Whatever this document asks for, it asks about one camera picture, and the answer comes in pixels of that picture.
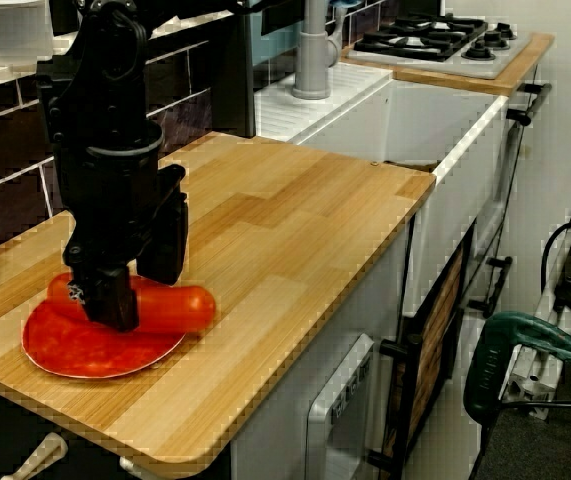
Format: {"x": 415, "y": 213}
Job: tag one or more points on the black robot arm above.
{"x": 110, "y": 65}

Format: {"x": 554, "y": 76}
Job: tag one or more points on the grey dishwasher door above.
{"x": 340, "y": 425}

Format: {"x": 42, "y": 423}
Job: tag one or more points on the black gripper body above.
{"x": 115, "y": 200}

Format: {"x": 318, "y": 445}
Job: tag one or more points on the aluminium frame rail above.
{"x": 535, "y": 385}

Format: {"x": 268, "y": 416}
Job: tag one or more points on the grey toy stove hob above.
{"x": 505, "y": 62}

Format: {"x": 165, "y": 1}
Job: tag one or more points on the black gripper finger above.
{"x": 110, "y": 300}
{"x": 167, "y": 245}

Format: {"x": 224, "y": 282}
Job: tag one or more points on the white lidded jar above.
{"x": 10, "y": 30}

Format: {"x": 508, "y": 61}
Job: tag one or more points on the green power drill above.
{"x": 510, "y": 350}

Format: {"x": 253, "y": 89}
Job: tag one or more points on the black stove knob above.
{"x": 506, "y": 30}
{"x": 496, "y": 40}
{"x": 480, "y": 51}

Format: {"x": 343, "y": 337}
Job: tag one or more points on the black framed oven door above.
{"x": 435, "y": 325}

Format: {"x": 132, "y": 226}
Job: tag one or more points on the black stove grate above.
{"x": 415, "y": 37}

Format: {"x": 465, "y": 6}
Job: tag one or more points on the red round plate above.
{"x": 90, "y": 352}

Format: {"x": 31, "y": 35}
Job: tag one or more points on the teal plastic bin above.
{"x": 275, "y": 45}

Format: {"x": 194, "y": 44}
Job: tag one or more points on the red toy sausage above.
{"x": 180, "y": 310}

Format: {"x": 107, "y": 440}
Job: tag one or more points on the white toy kitchen cabinet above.
{"x": 275, "y": 440}

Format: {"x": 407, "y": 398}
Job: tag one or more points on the white toy sink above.
{"x": 415, "y": 120}

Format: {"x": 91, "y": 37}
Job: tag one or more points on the grey toy faucet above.
{"x": 311, "y": 65}

